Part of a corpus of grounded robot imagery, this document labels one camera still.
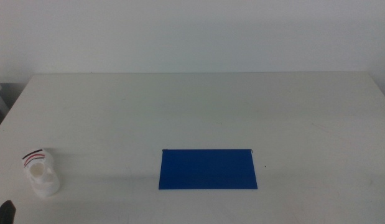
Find white sandal black red straps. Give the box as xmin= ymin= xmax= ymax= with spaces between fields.
xmin=22 ymin=148 xmax=61 ymax=198

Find blue rectangular mat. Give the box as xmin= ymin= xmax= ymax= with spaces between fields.
xmin=158 ymin=149 xmax=259 ymax=190

